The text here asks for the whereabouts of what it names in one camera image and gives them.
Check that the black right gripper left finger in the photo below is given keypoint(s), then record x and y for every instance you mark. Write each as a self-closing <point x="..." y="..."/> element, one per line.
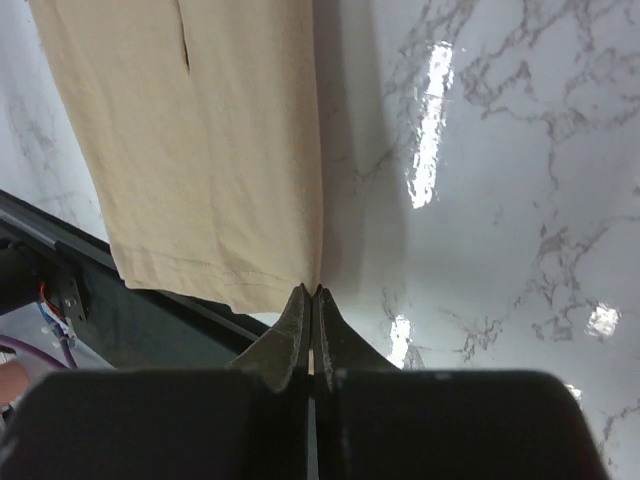
<point x="278" y="363"/>

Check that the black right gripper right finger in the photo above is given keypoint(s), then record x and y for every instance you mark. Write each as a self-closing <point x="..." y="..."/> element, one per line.
<point x="336" y="346"/>

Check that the beige t shirt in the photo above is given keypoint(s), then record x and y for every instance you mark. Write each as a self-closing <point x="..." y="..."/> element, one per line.
<point x="199" y="124"/>

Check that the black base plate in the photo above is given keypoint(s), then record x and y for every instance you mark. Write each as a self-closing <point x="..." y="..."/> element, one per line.
<point x="45" y="258"/>

